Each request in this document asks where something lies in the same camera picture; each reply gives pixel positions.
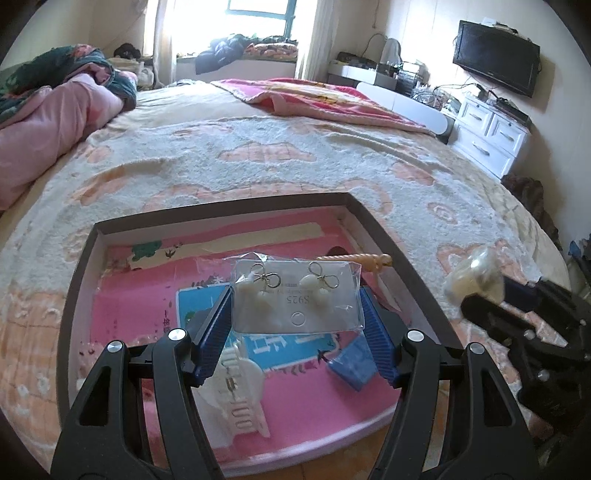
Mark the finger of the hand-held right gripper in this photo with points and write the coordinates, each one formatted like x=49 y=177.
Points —
x=519 y=287
x=489 y=314

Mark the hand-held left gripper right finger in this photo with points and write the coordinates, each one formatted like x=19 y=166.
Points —
x=378 y=337

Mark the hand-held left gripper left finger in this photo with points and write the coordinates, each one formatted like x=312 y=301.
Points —
x=217 y=332

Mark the pearl earrings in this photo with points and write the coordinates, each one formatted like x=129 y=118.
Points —
x=475 y=272

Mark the white hair claw clip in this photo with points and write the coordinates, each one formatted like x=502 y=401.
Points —
x=244 y=383

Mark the dark cardboard box tray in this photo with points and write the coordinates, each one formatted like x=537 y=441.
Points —
x=152 y=295

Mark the earring card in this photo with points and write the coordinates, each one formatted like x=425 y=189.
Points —
x=295 y=314

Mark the small blue box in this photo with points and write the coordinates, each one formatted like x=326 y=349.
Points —
x=355 y=364

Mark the twisted golden hair stick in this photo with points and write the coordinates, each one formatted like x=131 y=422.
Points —
x=341 y=257

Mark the dark camouflage cloth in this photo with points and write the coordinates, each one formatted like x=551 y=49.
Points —
x=531 y=198

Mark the white drawer cabinet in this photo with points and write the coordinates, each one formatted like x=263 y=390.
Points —
x=489 y=134

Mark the black set-top box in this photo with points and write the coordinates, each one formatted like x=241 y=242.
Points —
x=512 y=110

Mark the white rounded panel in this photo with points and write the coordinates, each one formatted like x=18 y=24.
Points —
x=406 y=106

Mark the pink printed blanket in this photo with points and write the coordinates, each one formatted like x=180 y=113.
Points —
x=323 y=101

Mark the white desk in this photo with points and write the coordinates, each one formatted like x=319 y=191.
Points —
x=351 y=71

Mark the pink quilt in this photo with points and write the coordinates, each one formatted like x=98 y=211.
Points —
x=46 y=124

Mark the dark jacket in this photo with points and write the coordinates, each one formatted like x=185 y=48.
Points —
x=221 y=53

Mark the orange patterned cloth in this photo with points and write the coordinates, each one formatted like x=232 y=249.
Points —
x=272 y=48

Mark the sheer cream curtain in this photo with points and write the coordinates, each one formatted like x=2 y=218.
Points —
x=314 y=37
x=165 y=41

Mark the dark bag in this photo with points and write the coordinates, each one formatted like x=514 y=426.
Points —
x=127 y=50

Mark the dark floral blanket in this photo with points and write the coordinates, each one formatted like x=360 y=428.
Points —
x=69 y=57

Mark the window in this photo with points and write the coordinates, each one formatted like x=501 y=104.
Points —
x=258 y=18

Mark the black wall television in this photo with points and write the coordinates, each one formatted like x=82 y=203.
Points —
x=496 y=55

